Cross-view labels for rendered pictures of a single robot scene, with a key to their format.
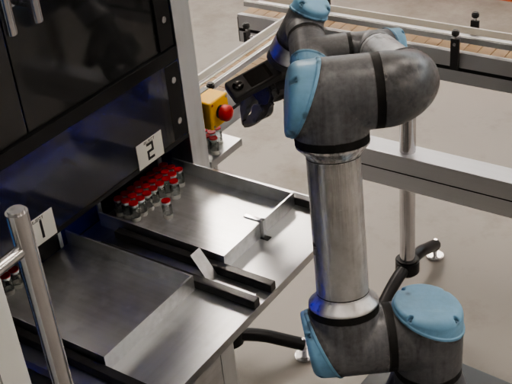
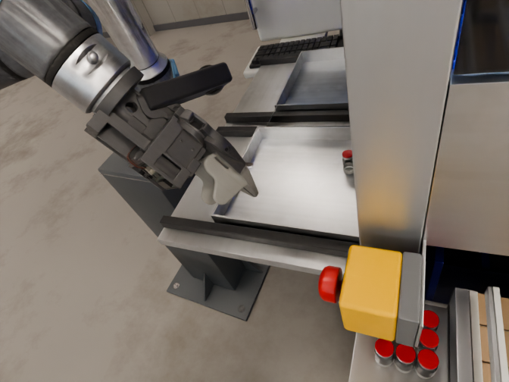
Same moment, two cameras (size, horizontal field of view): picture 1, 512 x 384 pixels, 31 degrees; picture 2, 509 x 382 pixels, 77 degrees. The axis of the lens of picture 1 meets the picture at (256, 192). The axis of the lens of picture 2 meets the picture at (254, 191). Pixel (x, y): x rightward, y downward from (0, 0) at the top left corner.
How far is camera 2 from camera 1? 2.21 m
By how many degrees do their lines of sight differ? 102
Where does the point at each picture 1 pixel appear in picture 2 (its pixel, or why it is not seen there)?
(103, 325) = (326, 76)
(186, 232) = (316, 158)
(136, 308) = (311, 91)
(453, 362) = not seen: hidden behind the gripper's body
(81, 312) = not seen: hidden behind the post
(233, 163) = not seen: outside the picture
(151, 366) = (279, 73)
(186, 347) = (263, 86)
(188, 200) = (344, 201)
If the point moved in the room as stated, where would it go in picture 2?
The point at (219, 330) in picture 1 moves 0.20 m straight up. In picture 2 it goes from (248, 101) to (223, 29)
